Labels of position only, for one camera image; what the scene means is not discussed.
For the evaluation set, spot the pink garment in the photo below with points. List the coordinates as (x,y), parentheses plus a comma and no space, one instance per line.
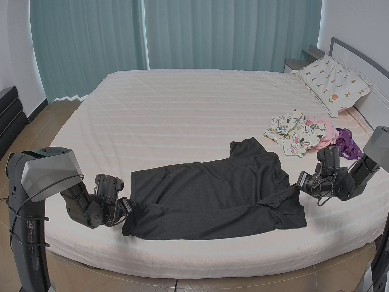
(328,138)

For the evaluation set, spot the white printed pillow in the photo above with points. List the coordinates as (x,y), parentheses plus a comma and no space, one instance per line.
(331,84)

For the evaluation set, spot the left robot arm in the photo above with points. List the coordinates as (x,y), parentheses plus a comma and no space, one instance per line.
(45,169)

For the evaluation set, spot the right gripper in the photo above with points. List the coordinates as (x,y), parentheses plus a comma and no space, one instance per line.
(308,186)

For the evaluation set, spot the grey bedside table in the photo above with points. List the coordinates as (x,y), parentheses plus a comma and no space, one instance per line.
(293,64)

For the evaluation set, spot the purple garment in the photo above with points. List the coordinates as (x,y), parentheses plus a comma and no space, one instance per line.
(346,141)

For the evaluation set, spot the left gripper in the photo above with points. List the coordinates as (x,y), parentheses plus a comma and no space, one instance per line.
(126,208)

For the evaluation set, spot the bed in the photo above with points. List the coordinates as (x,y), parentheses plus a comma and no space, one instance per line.
(182,117)

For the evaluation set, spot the blue-green curtain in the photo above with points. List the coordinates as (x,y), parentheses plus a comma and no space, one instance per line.
(231,26)
(91,35)

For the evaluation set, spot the black T-shirt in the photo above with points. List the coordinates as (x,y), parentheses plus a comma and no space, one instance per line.
(206,193)

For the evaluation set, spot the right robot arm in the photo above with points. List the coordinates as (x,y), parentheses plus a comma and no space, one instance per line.
(376,144)

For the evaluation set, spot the black chest of drawers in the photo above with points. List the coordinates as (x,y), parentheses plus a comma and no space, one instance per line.
(10,123)

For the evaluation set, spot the white printed garment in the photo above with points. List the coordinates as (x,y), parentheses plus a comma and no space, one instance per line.
(291,138)

